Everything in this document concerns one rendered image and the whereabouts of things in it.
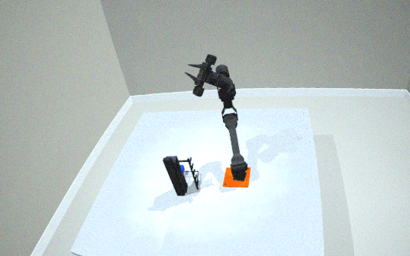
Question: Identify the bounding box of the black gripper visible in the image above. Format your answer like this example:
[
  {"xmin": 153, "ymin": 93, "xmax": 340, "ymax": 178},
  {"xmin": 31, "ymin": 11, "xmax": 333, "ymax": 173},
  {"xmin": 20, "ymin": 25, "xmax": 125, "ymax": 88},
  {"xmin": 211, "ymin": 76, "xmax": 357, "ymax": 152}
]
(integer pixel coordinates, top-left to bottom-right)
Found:
[{"xmin": 185, "ymin": 54, "xmax": 222, "ymax": 96}]

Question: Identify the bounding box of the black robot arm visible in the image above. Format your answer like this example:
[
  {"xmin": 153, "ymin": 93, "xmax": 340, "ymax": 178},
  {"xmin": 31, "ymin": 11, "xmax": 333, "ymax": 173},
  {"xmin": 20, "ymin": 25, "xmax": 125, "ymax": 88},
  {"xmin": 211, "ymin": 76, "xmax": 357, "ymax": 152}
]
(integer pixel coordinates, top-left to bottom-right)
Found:
[{"xmin": 216, "ymin": 64, "xmax": 248, "ymax": 181}]

